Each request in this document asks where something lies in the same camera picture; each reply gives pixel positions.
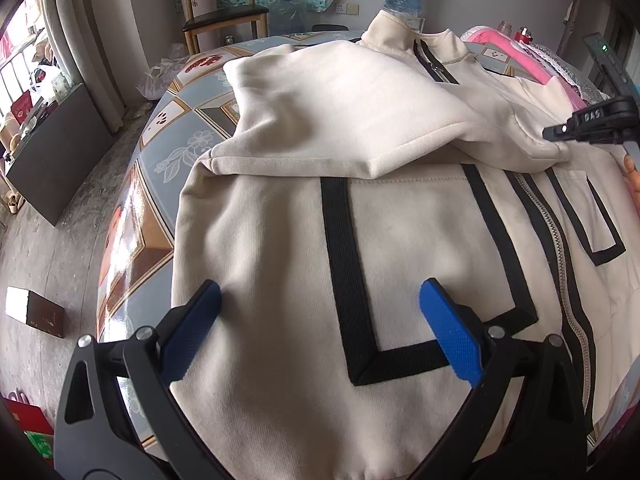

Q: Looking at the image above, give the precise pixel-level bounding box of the cream zip jacket black trim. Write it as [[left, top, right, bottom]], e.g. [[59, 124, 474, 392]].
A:
[[172, 12, 639, 479]]

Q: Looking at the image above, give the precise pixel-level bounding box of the right hand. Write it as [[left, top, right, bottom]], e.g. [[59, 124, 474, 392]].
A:
[[624, 154, 640, 203]]

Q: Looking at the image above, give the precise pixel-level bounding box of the grey sequin cushion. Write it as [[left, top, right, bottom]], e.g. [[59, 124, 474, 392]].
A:
[[524, 44, 608, 105]]

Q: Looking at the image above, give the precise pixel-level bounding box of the green box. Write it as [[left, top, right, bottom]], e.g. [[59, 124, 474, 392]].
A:
[[24, 431, 53, 460]]

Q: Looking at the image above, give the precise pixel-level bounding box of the red paper bag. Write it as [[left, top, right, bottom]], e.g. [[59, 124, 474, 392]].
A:
[[4, 398, 54, 436]]

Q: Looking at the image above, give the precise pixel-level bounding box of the pink floral blanket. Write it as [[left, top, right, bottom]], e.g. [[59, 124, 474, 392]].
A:
[[461, 26, 588, 110]]

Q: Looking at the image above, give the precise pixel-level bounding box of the red bottle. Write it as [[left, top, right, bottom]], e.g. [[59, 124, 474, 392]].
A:
[[514, 26, 533, 44]]

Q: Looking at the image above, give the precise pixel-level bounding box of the brown and white box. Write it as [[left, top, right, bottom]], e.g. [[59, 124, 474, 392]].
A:
[[6, 286, 65, 338]]

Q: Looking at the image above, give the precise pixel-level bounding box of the dark grey low cabinet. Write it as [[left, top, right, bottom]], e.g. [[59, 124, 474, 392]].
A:
[[6, 84, 113, 226]]

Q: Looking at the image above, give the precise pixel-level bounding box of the black rice cooker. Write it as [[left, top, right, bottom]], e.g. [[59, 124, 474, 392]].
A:
[[311, 23, 349, 32]]

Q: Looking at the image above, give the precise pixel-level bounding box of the patterned grey table cover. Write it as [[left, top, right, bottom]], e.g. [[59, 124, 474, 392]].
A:
[[95, 29, 561, 451]]

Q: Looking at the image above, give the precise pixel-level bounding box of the empty clear water jug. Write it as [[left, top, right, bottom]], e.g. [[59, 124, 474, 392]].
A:
[[268, 0, 308, 36]]

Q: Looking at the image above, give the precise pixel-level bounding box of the white plastic bag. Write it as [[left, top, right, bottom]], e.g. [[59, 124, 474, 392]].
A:
[[136, 44, 189, 101]]

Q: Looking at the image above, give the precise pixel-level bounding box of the wooden chair black seat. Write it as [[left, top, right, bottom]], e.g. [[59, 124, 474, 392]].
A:
[[174, 0, 270, 56]]

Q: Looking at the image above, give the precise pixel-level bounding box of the beige curtain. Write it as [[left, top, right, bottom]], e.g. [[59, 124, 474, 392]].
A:
[[41, 0, 126, 133]]

